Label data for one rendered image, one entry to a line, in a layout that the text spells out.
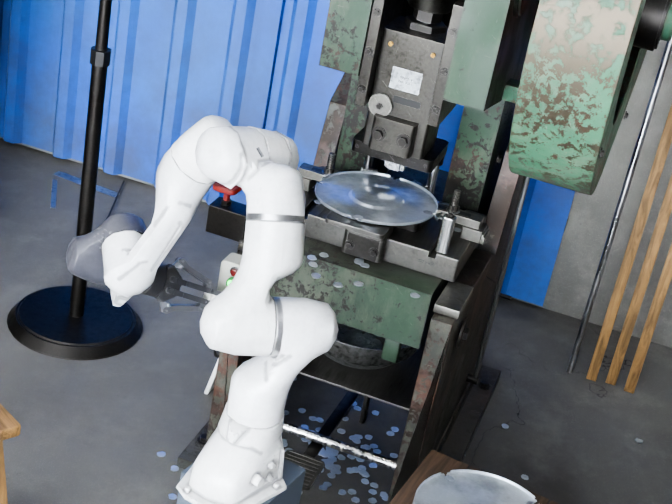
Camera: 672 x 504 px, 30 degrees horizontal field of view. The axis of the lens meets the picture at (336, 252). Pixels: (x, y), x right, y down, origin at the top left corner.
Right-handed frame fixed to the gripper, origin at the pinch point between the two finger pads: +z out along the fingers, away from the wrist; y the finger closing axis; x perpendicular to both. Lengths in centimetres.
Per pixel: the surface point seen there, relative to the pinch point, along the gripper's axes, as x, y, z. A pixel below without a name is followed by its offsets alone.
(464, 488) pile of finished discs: -52, -22, 40
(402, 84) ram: -18, 59, 18
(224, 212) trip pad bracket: 8.5, 19.6, -0.6
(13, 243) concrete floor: 145, -4, 11
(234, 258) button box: 2.0, 10.0, 1.8
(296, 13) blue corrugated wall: 107, 96, 63
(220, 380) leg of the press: 14.9, -18.7, 17.1
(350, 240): -8.8, 22.4, 23.7
